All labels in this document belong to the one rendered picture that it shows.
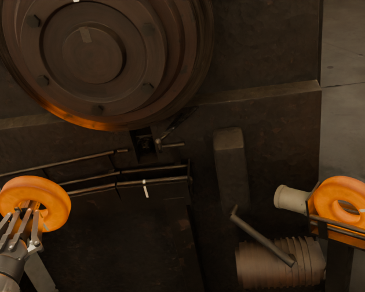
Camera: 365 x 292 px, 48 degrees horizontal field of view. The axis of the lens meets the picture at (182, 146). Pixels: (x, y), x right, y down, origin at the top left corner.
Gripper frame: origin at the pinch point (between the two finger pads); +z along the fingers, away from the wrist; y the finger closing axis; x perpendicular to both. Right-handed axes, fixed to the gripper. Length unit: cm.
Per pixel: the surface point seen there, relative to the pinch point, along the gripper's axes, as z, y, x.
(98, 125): 18.2, 13.4, 5.2
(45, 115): 32.2, -6.2, 1.2
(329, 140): 117, 97, -91
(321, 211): 4, 64, -17
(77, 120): 18.3, 8.6, 7.2
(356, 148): 108, 108, -90
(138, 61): 11.6, 28.4, 23.5
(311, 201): 5, 61, -14
